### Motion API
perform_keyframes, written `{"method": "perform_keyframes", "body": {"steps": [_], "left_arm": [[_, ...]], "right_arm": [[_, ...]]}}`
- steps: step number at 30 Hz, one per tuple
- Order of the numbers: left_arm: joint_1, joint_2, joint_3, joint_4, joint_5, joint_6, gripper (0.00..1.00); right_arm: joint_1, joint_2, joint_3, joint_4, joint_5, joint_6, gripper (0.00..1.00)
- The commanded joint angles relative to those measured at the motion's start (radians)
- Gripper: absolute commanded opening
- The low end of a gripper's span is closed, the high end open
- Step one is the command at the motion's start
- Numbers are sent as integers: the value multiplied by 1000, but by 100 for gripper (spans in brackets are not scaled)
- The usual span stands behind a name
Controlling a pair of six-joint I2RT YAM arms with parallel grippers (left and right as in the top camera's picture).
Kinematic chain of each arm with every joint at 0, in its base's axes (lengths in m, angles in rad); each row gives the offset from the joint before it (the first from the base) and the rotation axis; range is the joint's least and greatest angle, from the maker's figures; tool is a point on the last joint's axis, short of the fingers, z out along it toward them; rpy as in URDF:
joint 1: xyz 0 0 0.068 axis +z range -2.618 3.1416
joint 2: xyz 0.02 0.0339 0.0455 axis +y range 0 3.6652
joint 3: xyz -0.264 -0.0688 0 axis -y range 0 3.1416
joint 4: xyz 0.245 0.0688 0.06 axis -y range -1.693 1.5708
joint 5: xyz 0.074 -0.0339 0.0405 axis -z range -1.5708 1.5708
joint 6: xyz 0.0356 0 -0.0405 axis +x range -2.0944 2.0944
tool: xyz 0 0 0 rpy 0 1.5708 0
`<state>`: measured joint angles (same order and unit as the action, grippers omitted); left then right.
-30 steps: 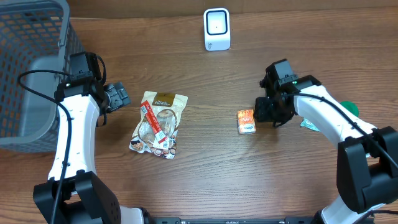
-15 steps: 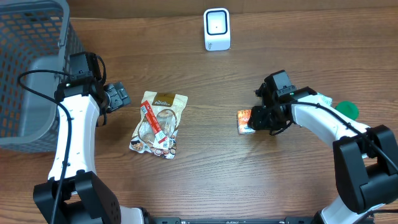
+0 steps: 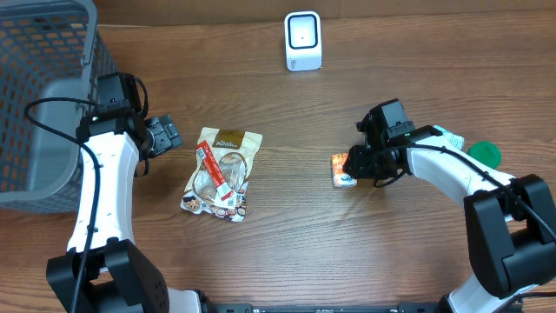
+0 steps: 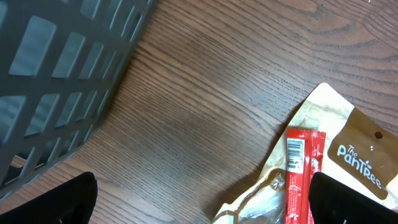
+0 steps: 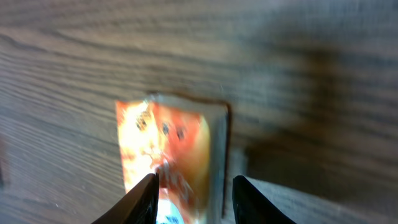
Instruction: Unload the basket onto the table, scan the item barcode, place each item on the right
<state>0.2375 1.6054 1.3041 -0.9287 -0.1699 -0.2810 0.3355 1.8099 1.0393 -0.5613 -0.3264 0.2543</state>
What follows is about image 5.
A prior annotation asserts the orange juice carton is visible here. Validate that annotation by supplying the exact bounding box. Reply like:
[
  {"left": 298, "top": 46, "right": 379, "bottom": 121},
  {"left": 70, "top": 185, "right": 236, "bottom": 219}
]
[{"left": 116, "top": 94, "right": 229, "bottom": 224}]

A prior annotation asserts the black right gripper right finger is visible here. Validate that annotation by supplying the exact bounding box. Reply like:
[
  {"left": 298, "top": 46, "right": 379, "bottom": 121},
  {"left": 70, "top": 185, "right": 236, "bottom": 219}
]
[{"left": 232, "top": 175, "right": 295, "bottom": 224}]

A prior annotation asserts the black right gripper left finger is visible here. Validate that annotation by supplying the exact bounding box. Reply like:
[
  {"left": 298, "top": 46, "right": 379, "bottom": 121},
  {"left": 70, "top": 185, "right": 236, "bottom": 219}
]
[{"left": 92, "top": 174, "right": 159, "bottom": 224}]

